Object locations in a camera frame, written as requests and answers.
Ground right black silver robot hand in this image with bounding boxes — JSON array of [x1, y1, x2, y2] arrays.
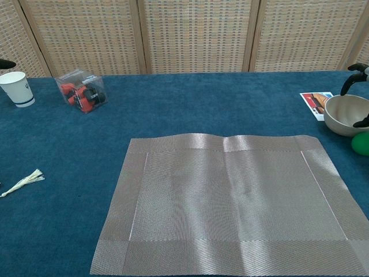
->
[[340, 63, 369, 128]]

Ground white bowl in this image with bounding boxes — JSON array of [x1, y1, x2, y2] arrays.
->
[[323, 94, 369, 137]]

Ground green foam ball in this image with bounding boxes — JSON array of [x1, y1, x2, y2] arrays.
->
[[351, 133, 369, 156]]

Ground brown woven placemat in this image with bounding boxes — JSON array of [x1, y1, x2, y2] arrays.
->
[[89, 133, 369, 276]]

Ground white paper cup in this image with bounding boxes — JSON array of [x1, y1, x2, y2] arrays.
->
[[0, 71, 36, 108]]

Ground colourful postcard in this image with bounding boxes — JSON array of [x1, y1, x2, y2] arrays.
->
[[299, 92, 335, 121]]

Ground clear box of red-black parts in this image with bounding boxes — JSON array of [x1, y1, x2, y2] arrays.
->
[[54, 68, 109, 115]]

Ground tan bookmark with white tassel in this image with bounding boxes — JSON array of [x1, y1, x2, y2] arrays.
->
[[0, 169, 46, 199]]

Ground blue carpet table cover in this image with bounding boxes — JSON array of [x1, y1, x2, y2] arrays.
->
[[0, 70, 369, 277]]

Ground woven wooden folding screen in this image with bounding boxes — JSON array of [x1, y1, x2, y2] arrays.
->
[[0, 0, 369, 78]]

